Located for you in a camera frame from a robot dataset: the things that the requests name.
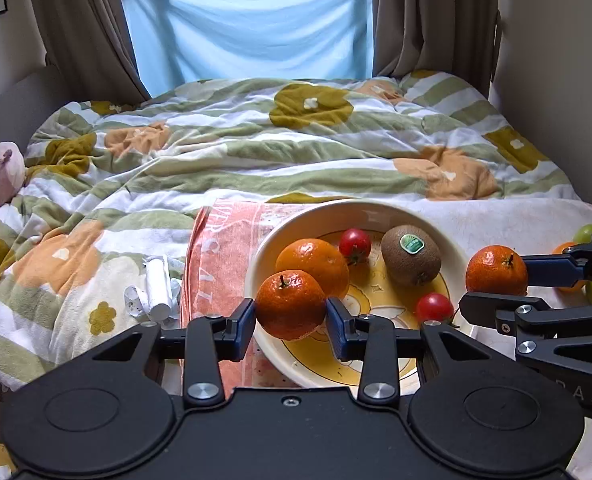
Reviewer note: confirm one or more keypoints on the pink printed cloth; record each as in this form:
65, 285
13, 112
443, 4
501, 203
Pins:
225, 238

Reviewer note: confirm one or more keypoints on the brown curtain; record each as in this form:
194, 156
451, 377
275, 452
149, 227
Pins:
89, 43
460, 37

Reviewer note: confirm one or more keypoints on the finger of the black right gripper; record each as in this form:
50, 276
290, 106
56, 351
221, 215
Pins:
497, 311
563, 270

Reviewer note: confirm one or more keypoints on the grey bed headboard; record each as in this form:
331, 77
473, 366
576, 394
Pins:
28, 103

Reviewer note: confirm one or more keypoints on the small mandarin orange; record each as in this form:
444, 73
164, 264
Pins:
497, 269
290, 305

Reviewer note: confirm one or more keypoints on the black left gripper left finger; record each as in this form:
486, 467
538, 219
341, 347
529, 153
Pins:
208, 341

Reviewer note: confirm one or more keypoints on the large orange in bowl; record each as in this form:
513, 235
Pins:
321, 260

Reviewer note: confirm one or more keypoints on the cream cartoon duck bowl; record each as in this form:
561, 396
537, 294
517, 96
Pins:
310, 362

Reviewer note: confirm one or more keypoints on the red cherry tomato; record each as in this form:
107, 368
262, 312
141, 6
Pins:
355, 245
434, 307

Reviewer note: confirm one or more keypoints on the right brown curtain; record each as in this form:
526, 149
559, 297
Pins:
460, 37

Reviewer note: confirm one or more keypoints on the green striped floral duvet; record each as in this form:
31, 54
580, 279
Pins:
108, 186

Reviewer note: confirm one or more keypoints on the left brown curtain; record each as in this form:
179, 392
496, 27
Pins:
89, 43

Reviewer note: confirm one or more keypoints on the light blue window cloth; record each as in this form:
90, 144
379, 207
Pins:
179, 41

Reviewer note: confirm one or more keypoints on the brown kiwi with sticker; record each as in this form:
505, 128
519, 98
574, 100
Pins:
410, 255

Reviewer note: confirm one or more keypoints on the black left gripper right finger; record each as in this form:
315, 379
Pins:
371, 340

